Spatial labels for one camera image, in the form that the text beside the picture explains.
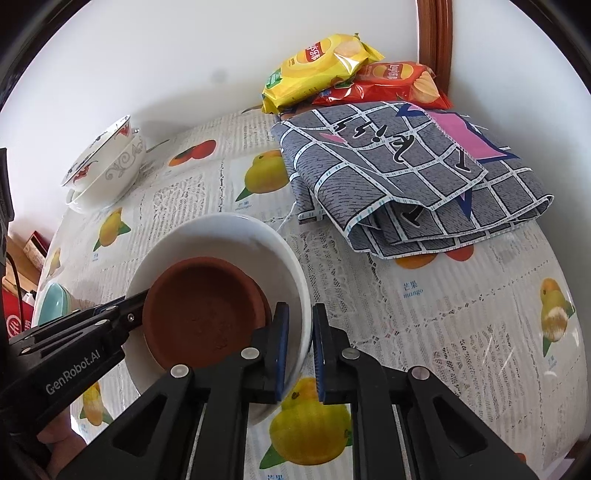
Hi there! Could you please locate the teal plastic dish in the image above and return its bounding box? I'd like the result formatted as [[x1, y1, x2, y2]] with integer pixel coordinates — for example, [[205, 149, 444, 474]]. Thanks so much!
[[38, 283, 72, 326]]

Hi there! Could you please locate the brown clay saucer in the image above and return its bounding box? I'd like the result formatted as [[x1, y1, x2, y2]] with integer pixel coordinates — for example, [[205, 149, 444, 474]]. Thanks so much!
[[142, 257, 271, 369]]

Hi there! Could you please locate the person's left hand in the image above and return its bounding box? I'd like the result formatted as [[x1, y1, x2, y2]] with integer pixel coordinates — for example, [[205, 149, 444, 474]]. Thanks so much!
[[37, 408, 86, 479]]

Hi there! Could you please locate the red paper bag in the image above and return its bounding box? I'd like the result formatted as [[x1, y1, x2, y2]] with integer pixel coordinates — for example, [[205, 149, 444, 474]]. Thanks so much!
[[2, 289, 33, 337]]

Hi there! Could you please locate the brown cardboard box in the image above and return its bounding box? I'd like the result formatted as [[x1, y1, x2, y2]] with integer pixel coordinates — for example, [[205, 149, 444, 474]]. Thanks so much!
[[2, 237, 41, 295]]

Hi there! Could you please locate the patterned framed box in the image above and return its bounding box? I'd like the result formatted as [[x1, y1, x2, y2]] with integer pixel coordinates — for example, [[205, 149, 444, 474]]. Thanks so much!
[[23, 231, 49, 271]]

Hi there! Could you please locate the fruit print tablecloth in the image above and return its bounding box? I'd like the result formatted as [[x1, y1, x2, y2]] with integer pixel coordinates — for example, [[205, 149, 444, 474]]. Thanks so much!
[[43, 111, 588, 476]]

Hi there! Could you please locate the large white ceramic bowl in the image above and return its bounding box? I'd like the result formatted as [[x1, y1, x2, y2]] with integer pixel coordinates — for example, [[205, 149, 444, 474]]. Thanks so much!
[[66, 134, 146, 215]]

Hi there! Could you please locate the blue patterned porcelain bowl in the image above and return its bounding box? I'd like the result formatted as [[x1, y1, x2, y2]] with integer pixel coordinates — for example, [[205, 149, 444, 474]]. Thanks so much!
[[61, 115, 133, 192]]

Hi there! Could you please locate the grey checked folded cloth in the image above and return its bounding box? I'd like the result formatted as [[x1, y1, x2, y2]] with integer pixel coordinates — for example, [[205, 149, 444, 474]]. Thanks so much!
[[271, 101, 553, 259]]

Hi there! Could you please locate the yellow chips bag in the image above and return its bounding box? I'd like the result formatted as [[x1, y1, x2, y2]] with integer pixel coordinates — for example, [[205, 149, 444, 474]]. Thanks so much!
[[262, 34, 385, 114]]

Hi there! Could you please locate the red chips bag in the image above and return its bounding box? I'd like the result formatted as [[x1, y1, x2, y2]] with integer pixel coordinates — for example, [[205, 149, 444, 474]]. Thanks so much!
[[312, 61, 452, 110]]

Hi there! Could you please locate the brown wooden door frame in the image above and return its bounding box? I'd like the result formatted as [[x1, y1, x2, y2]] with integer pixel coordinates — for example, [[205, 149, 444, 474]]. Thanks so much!
[[416, 0, 453, 94]]

